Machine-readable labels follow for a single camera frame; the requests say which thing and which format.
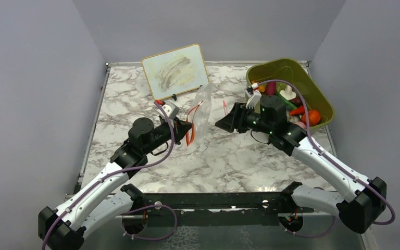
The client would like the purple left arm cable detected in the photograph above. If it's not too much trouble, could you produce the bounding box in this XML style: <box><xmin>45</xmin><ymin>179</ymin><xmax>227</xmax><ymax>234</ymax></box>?
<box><xmin>41</xmin><ymin>100</ymin><xmax>177</xmax><ymax>250</ymax></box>

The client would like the red toy chili pepper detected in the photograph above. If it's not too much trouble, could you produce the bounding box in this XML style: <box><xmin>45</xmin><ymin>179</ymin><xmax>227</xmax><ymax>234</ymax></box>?
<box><xmin>289</xmin><ymin>106</ymin><xmax>306</xmax><ymax>116</ymax></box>

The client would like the clear zip bag orange zipper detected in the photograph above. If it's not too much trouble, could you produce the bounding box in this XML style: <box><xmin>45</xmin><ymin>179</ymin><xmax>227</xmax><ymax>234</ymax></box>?
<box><xmin>185</xmin><ymin>83</ymin><xmax>215</xmax><ymax>146</ymax></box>

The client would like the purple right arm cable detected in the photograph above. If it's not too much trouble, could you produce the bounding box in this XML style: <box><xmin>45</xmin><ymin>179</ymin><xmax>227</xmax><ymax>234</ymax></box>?
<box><xmin>255</xmin><ymin>79</ymin><xmax>396</xmax><ymax>226</ymax></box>

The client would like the orange toy pumpkin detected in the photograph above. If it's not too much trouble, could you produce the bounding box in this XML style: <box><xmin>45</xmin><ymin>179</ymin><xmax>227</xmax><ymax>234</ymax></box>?
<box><xmin>301</xmin><ymin>110</ymin><xmax>321</xmax><ymax>127</ymax></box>

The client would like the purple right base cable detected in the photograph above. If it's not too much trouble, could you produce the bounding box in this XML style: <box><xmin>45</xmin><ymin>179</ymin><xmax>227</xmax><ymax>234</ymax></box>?
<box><xmin>278</xmin><ymin>214</ymin><xmax>339</xmax><ymax>239</ymax></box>

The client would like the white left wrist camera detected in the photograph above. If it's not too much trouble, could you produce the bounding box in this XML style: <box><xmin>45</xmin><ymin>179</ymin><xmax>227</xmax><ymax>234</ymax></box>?
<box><xmin>162</xmin><ymin>102</ymin><xmax>180</xmax><ymax>120</ymax></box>

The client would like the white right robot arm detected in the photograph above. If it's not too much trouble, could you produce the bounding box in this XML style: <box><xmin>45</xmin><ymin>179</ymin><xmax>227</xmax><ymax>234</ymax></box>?
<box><xmin>215</xmin><ymin>96</ymin><xmax>387</xmax><ymax>234</ymax></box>

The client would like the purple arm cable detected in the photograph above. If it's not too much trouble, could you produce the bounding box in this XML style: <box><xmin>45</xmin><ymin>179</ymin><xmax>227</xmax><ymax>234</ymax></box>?
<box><xmin>41</xmin><ymin>100</ymin><xmax>177</xmax><ymax>250</ymax></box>
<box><xmin>255</xmin><ymin>79</ymin><xmax>396</xmax><ymax>226</ymax></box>

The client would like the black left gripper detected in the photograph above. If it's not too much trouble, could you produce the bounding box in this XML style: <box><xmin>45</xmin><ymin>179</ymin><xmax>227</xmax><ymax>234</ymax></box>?
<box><xmin>144</xmin><ymin>116</ymin><xmax>193</xmax><ymax>155</ymax></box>

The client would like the magenta toy beet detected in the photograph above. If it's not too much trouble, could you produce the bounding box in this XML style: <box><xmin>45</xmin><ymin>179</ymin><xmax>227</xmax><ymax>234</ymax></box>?
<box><xmin>265</xmin><ymin>81</ymin><xmax>277</xmax><ymax>96</ymax></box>

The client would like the olive green plastic bin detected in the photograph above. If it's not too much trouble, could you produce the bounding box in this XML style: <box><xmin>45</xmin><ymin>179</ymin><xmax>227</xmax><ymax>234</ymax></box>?
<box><xmin>245</xmin><ymin>58</ymin><xmax>335</xmax><ymax>133</ymax></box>

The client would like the yellow framed whiteboard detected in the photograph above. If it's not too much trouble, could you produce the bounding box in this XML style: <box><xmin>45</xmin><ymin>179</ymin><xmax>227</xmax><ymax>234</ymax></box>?
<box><xmin>141</xmin><ymin>44</ymin><xmax>209</xmax><ymax>100</ymax></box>

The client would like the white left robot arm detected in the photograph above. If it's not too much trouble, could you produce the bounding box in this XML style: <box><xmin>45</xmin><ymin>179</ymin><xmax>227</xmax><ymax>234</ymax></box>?
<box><xmin>38</xmin><ymin>117</ymin><xmax>192</xmax><ymax>249</ymax></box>

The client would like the red white pen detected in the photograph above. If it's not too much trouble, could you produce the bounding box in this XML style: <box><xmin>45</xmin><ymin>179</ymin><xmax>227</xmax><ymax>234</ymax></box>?
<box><xmin>222</xmin><ymin>100</ymin><xmax>228</xmax><ymax>115</ymax></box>

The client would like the white toy mushroom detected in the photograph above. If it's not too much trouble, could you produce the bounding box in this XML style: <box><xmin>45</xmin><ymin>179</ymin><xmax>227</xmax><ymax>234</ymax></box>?
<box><xmin>279</xmin><ymin>85</ymin><xmax>296</xmax><ymax>101</ymax></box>

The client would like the green toy cucumber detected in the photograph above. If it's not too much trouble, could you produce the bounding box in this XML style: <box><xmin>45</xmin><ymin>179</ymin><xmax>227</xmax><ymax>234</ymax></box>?
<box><xmin>276</xmin><ymin>92</ymin><xmax>298</xmax><ymax>111</ymax></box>

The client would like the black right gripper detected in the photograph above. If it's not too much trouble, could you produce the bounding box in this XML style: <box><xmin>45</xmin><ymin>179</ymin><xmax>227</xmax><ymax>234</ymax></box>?
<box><xmin>216</xmin><ymin>102</ymin><xmax>274</xmax><ymax>135</ymax></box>

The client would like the pink toy onion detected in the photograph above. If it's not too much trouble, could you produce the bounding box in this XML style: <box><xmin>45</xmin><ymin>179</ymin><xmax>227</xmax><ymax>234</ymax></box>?
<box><xmin>294</xmin><ymin>121</ymin><xmax>307</xmax><ymax>130</ymax></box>

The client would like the orange yellow toy pepper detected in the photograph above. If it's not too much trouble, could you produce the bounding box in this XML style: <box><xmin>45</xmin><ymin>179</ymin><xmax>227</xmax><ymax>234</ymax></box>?
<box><xmin>251</xmin><ymin>81</ymin><xmax>265</xmax><ymax>93</ymax></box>

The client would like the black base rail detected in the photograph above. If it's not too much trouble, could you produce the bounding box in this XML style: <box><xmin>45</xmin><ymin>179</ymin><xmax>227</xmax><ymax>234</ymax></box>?
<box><xmin>121</xmin><ymin>192</ymin><xmax>314</xmax><ymax>233</ymax></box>

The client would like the dark maroon toy plum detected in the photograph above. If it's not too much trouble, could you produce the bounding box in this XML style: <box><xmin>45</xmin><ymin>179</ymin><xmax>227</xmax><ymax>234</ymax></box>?
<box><xmin>289</xmin><ymin>96</ymin><xmax>303</xmax><ymax>107</ymax></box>

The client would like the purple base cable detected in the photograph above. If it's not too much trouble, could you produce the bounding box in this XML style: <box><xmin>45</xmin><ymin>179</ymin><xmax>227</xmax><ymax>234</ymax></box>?
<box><xmin>278</xmin><ymin>214</ymin><xmax>339</xmax><ymax>239</ymax></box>
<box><xmin>121</xmin><ymin>202</ymin><xmax>179</xmax><ymax>242</ymax></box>

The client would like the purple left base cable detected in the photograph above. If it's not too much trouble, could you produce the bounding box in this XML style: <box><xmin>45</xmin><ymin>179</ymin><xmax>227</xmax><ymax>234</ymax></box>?
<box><xmin>121</xmin><ymin>202</ymin><xmax>179</xmax><ymax>242</ymax></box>

